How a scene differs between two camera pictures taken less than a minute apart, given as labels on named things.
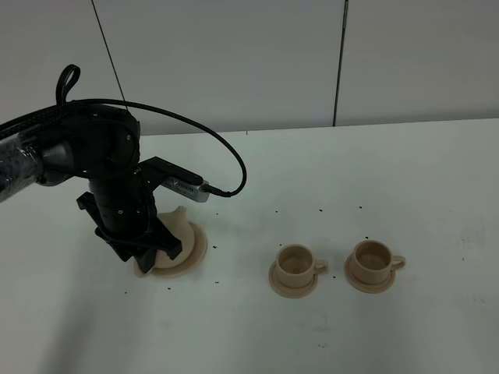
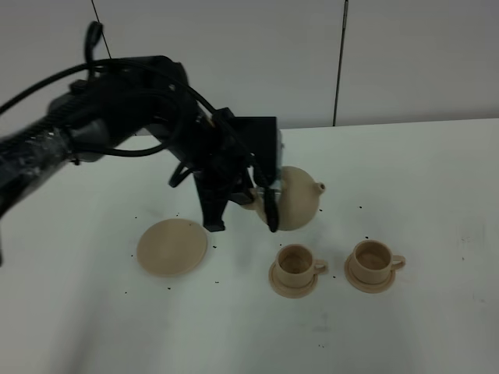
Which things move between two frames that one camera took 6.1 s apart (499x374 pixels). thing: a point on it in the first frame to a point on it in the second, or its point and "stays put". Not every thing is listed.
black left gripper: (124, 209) to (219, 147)
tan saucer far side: (367, 287) stays put
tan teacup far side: (373, 262) stays put
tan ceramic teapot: (178, 224) to (299, 199)
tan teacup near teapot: (296, 265) stays put
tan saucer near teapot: (289, 291) stays put
